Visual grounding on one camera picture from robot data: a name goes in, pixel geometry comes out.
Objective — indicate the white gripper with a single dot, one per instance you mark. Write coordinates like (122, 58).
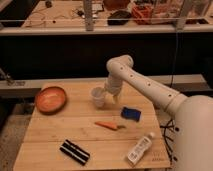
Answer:
(112, 86)

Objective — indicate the white ceramic cup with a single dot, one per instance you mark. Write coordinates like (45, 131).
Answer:
(96, 97)

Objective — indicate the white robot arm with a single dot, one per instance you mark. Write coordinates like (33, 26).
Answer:
(193, 139)

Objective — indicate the orange ceramic bowl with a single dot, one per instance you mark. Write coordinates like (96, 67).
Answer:
(50, 99)

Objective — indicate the blue sponge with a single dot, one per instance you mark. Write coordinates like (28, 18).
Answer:
(130, 113)

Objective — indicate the orange carrot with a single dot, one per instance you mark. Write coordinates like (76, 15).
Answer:
(109, 125)

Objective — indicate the white plastic bottle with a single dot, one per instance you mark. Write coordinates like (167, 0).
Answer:
(137, 152)

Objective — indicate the black striped block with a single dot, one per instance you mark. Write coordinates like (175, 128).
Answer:
(75, 152)

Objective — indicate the black bag on bench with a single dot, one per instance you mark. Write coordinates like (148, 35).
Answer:
(119, 17)

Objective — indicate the orange crate on bench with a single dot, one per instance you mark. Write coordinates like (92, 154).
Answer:
(141, 15)

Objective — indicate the grey metal post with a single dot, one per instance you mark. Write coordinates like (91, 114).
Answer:
(87, 5)

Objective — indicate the metal clamp bracket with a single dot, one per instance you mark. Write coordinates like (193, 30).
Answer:
(9, 80)

